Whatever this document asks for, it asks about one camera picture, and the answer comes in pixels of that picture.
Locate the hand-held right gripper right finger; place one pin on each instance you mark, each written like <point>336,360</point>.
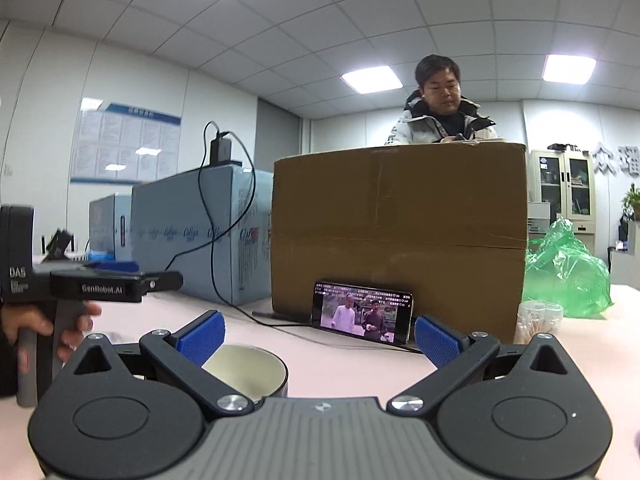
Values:
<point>439,342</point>

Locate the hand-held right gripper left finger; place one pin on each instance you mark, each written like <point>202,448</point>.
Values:
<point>202,339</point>

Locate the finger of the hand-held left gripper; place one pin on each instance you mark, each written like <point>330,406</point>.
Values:
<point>162,281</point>

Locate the dark bowl with white inside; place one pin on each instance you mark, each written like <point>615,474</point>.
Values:
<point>250,375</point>

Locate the person's left hand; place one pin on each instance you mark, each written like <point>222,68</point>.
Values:
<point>75,325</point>

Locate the small black device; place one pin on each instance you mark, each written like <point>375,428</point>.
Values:
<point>59,245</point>

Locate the large light blue carton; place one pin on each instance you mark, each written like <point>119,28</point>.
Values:
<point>190,235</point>

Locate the small light blue carton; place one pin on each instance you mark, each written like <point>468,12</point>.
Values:
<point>107,225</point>

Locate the black smartphone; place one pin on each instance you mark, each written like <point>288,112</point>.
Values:
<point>360,312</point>

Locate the clear jar of cotton swabs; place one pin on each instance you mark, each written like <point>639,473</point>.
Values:
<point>537,322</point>

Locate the large brown cardboard box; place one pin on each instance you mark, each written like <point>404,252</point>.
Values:
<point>400,220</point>

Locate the black charger adapter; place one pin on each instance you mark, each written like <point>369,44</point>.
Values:
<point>220,149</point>

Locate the green plastic bag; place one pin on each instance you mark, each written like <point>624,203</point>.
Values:
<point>570,270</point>

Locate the white machine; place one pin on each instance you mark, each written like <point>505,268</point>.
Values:
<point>538,217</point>

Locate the white reception counter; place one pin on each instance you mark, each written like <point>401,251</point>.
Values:
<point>625,267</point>

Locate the grey glass-door cabinet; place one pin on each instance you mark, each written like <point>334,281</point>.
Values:
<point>575,185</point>

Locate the green potted plant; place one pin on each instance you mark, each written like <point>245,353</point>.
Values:
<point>634,200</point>

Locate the ceiling light panel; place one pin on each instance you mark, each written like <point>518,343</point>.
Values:
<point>372,80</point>
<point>569,67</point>

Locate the blue wall notice board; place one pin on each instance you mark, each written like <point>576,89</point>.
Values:
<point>125,145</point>

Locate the white wall lettering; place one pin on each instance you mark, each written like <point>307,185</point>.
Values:
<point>620,160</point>

